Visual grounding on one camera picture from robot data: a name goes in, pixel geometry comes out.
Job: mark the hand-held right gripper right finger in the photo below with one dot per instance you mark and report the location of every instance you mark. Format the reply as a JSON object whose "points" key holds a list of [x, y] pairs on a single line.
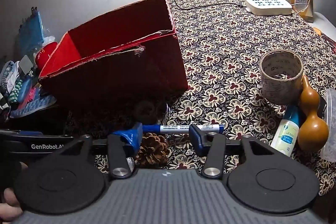
{"points": [[197, 140]]}

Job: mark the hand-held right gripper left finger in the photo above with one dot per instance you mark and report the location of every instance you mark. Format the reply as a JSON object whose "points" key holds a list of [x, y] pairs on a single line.
{"points": [[130, 138]]}

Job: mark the brown pine cone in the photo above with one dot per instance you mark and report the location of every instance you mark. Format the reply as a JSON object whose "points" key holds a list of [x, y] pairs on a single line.
{"points": [[153, 150]]}

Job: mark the blue white marker pen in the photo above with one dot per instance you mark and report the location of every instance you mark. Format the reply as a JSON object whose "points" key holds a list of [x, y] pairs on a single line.
{"points": [[170, 128]]}

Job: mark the red cardboard box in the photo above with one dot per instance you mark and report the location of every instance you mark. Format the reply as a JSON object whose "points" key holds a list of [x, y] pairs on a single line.
{"points": [[144, 69]]}

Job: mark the person's left hand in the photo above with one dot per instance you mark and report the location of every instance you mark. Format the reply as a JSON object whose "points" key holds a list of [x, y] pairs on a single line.
{"points": [[8, 201]]}

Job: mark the blue knitted cloth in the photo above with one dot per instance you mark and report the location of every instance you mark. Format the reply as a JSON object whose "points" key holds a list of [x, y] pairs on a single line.
{"points": [[36, 107]]}

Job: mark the pink plastic item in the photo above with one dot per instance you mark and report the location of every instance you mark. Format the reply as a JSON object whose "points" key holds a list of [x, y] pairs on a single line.
{"points": [[31, 96]]}

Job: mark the green white striped cloth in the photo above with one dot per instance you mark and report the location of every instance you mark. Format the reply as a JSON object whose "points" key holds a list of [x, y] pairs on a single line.
{"points": [[14, 91]]}

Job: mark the white crumpled clothes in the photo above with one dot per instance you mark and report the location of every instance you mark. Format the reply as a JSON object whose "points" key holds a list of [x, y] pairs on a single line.
{"points": [[9, 74]]}

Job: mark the grey square tag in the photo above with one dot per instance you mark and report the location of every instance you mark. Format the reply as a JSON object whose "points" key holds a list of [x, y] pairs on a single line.
{"points": [[25, 64]]}

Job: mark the white blue spray bottle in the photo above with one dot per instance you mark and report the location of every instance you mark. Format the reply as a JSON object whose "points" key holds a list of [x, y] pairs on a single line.
{"points": [[284, 137]]}

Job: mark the brown dried gourd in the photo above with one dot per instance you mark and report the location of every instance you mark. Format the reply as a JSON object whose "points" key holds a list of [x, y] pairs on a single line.
{"points": [[312, 132]]}

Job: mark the blue plastic packet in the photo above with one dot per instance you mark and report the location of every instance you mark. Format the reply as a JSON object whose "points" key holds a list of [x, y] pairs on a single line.
{"points": [[31, 29]]}

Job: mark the clear plastic container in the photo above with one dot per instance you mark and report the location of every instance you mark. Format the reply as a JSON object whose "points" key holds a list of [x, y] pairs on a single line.
{"points": [[331, 108]]}

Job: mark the white power strip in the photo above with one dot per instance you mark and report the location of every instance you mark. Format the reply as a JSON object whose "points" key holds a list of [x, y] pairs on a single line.
{"points": [[267, 7]]}

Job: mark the gold paper gift bag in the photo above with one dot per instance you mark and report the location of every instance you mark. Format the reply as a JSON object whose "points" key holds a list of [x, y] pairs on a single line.
{"points": [[305, 7]]}

